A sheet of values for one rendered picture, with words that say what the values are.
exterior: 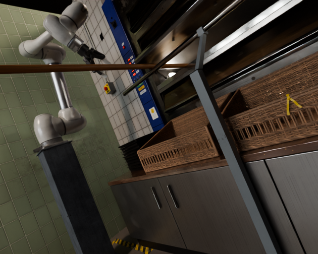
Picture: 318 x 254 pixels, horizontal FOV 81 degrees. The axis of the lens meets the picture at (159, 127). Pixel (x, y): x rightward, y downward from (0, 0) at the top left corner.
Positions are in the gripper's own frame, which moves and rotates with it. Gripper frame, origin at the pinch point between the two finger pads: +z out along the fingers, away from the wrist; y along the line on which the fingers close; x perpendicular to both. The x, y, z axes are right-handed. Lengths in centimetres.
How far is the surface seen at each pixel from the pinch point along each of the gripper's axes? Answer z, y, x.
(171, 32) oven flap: 16, -25, 41
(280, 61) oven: 58, 9, 84
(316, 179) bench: 52, 77, 72
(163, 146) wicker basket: 42, 44, 14
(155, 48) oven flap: 17.7, -28.4, 23.3
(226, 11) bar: 14, 16, 74
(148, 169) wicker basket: 51, 48, -7
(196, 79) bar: 16, 45, 54
